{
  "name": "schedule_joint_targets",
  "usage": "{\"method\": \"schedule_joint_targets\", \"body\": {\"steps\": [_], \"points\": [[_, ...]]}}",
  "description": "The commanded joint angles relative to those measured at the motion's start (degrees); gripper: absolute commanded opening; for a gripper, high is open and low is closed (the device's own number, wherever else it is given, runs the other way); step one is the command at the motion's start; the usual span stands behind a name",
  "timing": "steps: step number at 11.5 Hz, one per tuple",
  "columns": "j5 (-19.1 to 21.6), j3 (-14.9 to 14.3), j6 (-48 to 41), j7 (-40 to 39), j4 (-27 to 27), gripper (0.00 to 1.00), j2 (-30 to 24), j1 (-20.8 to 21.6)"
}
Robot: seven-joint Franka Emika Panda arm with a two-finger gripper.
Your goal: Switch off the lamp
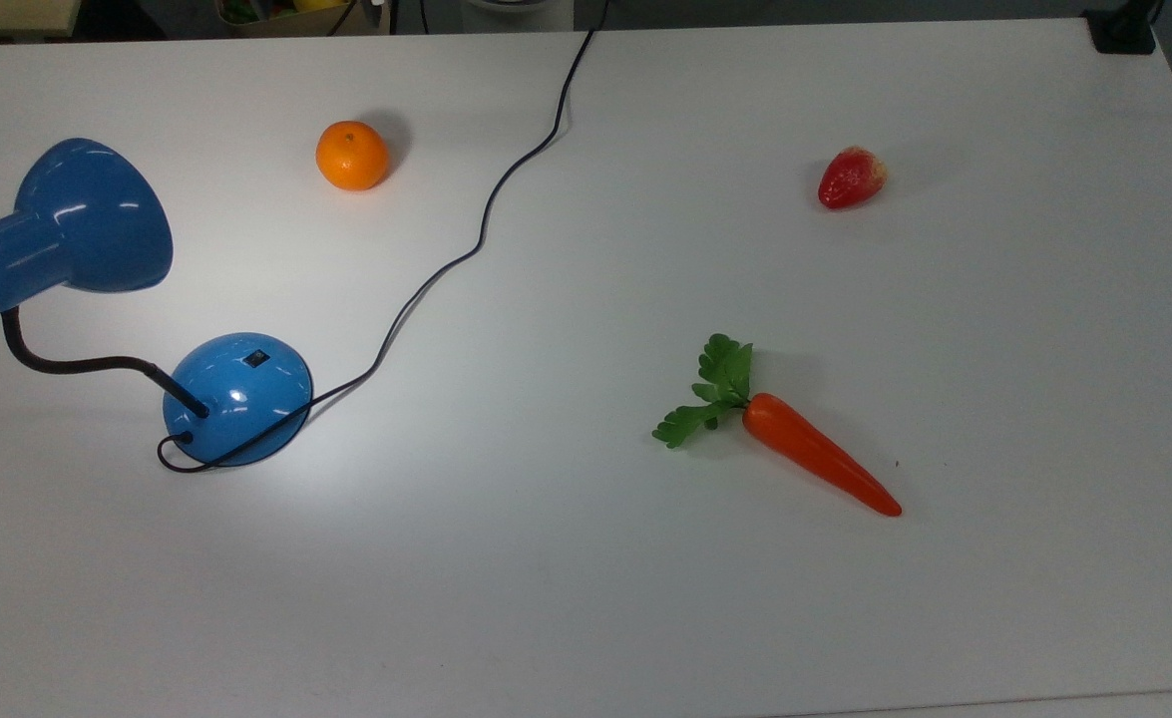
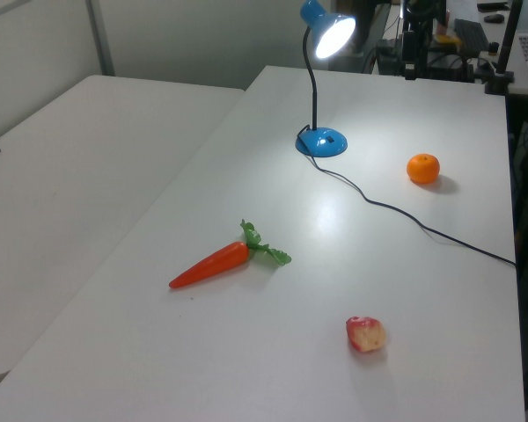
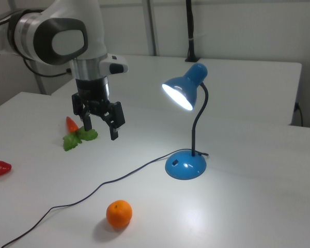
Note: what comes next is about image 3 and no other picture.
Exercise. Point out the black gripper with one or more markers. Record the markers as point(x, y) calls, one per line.
point(93, 90)

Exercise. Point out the blue gooseneck desk lamp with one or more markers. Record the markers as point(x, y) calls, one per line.
point(186, 168)

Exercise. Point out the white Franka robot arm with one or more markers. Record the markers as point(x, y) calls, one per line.
point(75, 10)

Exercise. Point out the orange toy carrot with leaves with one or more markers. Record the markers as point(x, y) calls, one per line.
point(72, 142)

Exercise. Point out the orange mandarin fruit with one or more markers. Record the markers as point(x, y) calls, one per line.
point(118, 213)

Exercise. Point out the red toy strawberry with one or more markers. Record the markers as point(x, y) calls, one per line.
point(0, 168)

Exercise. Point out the black upright pole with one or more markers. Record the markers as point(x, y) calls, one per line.
point(191, 25)

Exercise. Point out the white background table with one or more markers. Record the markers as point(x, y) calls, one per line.
point(248, 85)

